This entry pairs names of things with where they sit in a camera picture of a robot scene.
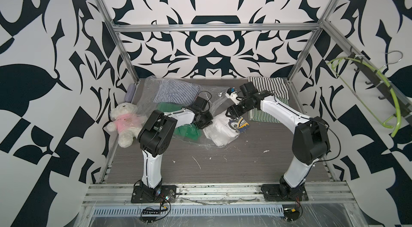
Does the black electronics board right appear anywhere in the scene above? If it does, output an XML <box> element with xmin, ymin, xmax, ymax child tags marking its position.
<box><xmin>283</xmin><ymin>208</ymin><xmax>301</xmax><ymax>222</ymax></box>

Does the black electronics board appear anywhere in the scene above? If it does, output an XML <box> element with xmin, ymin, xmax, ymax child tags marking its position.
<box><xmin>140</xmin><ymin>207</ymin><xmax>168</xmax><ymax>223</ymax></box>
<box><xmin>283</xmin><ymin>208</ymin><xmax>301</xmax><ymax>222</ymax></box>

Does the clear plastic vacuum bag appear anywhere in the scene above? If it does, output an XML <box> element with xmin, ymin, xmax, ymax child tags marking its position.
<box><xmin>135</xmin><ymin>76</ymin><xmax>240</xmax><ymax>147</ymax></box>

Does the black electronics board left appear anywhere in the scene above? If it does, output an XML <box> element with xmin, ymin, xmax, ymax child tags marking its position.
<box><xmin>140</xmin><ymin>207</ymin><xmax>168</xmax><ymax>223</ymax></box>

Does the white printed t-shirt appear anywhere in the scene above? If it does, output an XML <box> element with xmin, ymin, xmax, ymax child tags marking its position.
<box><xmin>203</xmin><ymin>112</ymin><xmax>250</xmax><ymax>147</ymax></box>

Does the white teddy bear pink shirt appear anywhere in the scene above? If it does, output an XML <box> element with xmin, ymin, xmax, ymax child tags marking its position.
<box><xmin>106</xmin><ymin>103</ymin><xmax>148</xmax><ymax>148</ymax></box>

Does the aluminium frame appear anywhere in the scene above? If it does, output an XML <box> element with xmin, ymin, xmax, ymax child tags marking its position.
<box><xmin>97</xmin><ymin>0</ymin><xmax>412</xmax><ymax>227</ymax></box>

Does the black wall hook rack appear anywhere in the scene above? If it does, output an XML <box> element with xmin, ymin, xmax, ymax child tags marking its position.
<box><xmin>349</xmin><ymin>46</ymin><xmax>412</xmax><ymax>121</ymax></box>

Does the blue white striped garment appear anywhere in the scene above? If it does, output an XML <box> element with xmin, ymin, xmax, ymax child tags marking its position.
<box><xmin>153</xmin><ymin>79</ymin><xmax>200</xmax><ymax>106</ymax></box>

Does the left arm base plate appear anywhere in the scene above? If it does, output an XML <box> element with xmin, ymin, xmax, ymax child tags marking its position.
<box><xmin>130</xmin><ymin>183</ymin><xmax>177</xmax><ymax>204</ymax></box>

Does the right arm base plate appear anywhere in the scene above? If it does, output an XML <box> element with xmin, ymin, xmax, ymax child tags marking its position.
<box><xmin>261</xmin><ymin>183</ymin><xmax>309</xmax><ymax>202</ymax></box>

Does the green clothes hanger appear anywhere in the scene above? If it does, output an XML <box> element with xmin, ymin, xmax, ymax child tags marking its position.
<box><xmin>327</xmin><ymin>53</ymin><xmax>408</xmax><ymax>138</ymax></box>

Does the black white striped tank top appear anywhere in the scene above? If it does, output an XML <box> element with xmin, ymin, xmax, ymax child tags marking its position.
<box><xmin>248</xmin><ymin>77</ymin><xmax>290</xmax><ymax>100</ymax></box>

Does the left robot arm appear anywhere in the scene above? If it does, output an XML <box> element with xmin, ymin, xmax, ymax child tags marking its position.
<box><xmin>137</xmin><ymin>96</ymin><xmax>213</xmax><ymax>191</ymax></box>

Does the green white striped garment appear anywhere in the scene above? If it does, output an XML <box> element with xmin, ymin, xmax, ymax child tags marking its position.
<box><xmin>248</xmin><ymin>109</ymin><xmax>281</xmax><ymax>124</ymax></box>

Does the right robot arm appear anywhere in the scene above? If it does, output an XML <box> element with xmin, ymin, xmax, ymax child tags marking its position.
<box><xmin>226</xmin><ymin>82</ymin><xmax>330</xmax><ymax>198</ymax></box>

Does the white slotted cable duct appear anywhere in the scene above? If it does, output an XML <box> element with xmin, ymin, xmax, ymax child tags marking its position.
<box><xmin>93</xmin><ymin>204</ymin><xmax>284</xmax><ymax>217</ymax></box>

